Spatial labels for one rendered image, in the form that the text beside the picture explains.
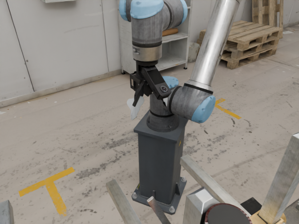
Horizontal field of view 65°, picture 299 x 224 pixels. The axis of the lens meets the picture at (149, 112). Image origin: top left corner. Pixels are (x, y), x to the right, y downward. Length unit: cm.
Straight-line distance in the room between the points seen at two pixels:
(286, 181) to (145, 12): 52
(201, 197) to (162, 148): 99
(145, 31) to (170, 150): 79
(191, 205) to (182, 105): 82
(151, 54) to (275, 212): 51
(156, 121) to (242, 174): 98
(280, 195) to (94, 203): 135
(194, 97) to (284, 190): 66
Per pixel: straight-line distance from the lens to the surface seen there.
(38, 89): 311
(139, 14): 67
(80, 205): 177
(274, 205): 63
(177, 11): 77
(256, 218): 68
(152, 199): 45
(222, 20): 120
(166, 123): 127
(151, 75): 72
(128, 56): 321
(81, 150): 216
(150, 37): 68
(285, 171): 56
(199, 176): 74
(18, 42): 291
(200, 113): 111
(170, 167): 141
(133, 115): 77
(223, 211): 35
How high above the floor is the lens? 139
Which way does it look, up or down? 33 degrees down
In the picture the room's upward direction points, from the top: straight up
